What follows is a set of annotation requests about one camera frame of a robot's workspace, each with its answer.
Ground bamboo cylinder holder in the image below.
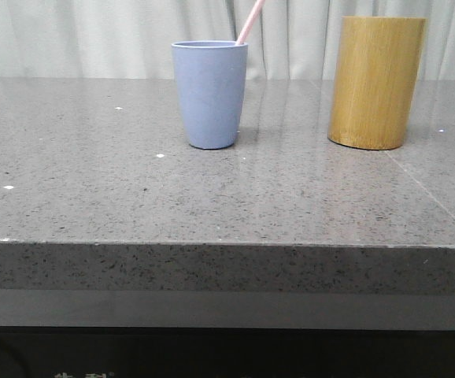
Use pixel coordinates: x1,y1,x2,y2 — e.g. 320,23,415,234
327,16,426,150

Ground white pleated curtain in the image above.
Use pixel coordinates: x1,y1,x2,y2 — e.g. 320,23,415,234
0,1,455,80

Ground pink chopstick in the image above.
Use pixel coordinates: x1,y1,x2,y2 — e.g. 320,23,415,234
235,0,265,46

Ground dark cabinet under counter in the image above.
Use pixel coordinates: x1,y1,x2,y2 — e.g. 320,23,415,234
0,289,455,377

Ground blue plastic cup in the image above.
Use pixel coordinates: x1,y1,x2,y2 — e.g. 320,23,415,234
172,40,248,150

